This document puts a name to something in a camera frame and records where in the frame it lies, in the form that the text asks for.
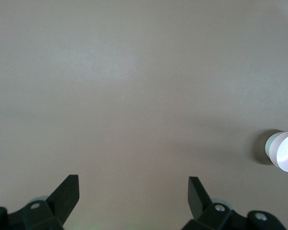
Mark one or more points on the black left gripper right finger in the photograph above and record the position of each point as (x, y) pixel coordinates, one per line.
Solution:
(196, 198)

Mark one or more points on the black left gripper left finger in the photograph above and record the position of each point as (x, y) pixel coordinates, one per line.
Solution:
(62, 198)

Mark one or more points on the white bowl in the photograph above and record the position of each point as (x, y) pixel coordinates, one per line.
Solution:
(268, 146)

